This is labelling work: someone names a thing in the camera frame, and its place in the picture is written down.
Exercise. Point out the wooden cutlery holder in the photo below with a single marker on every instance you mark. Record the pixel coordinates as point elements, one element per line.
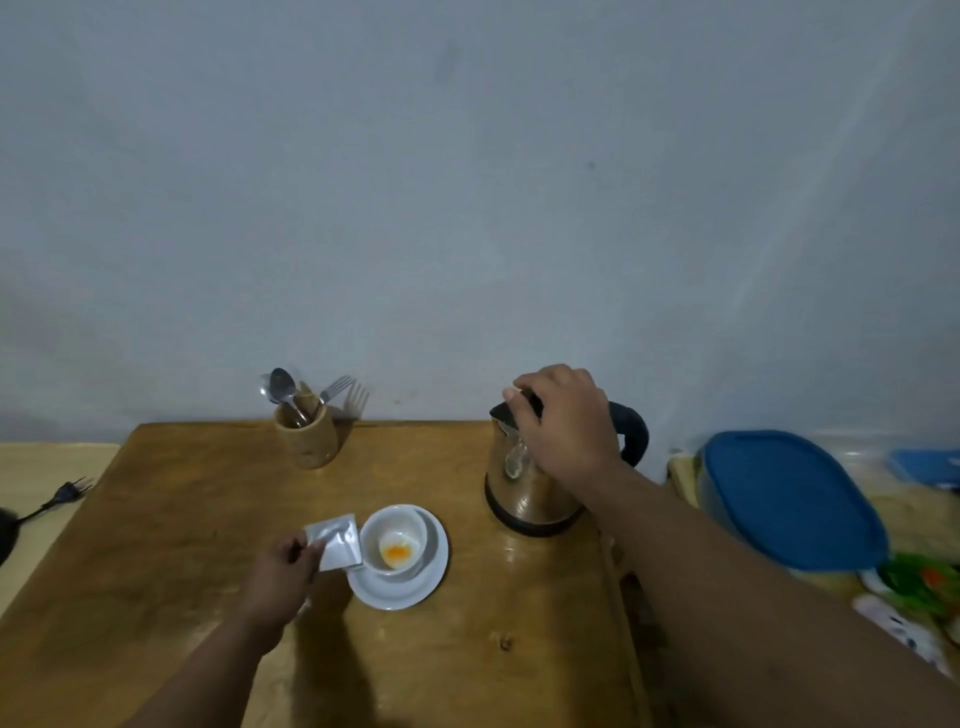
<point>307,439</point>

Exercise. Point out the person's left thumb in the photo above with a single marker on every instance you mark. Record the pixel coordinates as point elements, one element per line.
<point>309,553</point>

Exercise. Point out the person's left hand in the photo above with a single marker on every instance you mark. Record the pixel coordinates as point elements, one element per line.
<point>279,581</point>

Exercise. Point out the white saucer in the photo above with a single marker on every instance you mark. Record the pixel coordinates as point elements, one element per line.
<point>401,581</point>

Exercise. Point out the white cup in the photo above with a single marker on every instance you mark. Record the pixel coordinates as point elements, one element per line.
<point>395,541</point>

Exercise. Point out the person's right fingers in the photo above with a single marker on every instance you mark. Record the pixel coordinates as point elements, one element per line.
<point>525,409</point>

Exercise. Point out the metal spoon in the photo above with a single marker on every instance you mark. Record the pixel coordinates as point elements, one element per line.
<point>285,390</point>

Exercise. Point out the person's left forearm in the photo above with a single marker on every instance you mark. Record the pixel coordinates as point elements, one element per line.
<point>206,675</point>

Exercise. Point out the white patterned packet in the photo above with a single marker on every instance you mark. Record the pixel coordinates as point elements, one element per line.
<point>900,626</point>

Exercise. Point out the steel electric kettle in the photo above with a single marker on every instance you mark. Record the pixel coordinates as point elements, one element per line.
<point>534,480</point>

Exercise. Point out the person's right forearm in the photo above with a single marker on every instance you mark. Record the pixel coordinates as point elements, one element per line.
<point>757,607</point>

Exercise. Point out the blue lid plastic container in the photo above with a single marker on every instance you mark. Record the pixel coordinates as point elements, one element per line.
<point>787,499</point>

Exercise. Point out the person's right hand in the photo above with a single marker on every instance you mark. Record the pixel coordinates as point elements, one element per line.
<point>567,431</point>

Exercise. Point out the blue box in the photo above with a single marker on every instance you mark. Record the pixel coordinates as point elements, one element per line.
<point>926,466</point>

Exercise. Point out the silver sachet packet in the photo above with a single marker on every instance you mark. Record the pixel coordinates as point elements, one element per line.
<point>336,541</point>

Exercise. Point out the green snack packet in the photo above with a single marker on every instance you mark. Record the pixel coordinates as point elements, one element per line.
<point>922,581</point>

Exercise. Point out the orange powder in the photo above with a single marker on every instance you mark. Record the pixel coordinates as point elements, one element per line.
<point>397,553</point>

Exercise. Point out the metal fork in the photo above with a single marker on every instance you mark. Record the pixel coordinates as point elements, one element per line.
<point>335,388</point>

